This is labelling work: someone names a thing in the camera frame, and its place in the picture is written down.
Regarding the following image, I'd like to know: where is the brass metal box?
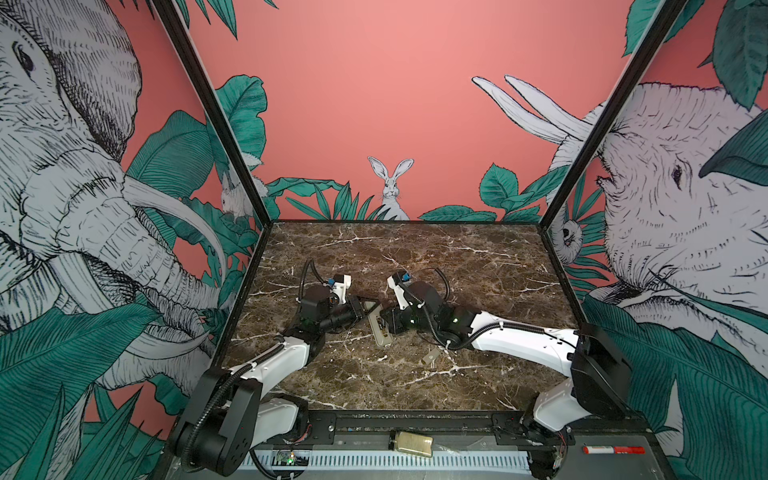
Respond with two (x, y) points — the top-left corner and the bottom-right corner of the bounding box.
(391, 431), (434, 458)

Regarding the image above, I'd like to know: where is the white slotted cable duct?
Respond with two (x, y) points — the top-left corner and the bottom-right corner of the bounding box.
(254, 450), (531, 475)

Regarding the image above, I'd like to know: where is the white remote control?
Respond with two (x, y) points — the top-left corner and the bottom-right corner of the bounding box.
(370, 314), (392, 348)

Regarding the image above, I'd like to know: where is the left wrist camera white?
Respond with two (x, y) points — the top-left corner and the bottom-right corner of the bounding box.
(328, 274), (352, 305)

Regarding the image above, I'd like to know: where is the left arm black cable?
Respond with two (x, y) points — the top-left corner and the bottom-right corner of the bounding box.
(297, 257), (328, 304)

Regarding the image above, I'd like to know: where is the black mounting rail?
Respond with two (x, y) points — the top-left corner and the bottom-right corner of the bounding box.
(302, 410), (558, 447)

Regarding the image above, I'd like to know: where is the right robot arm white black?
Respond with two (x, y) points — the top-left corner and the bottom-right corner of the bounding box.
(385, 272), (632, 434)

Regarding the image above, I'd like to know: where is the remote battery cover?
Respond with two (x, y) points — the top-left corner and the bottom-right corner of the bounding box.
(421, 348), (442, 365)

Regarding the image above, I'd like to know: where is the red white marker pen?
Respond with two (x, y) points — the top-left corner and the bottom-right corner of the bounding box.
(582, 445), (646, 455)

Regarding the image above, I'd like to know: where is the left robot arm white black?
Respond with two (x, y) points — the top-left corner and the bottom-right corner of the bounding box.
(168, 283), (381, 476)

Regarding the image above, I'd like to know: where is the small circuit board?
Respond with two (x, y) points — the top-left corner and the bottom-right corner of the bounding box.
(272, 450), (309, 469)

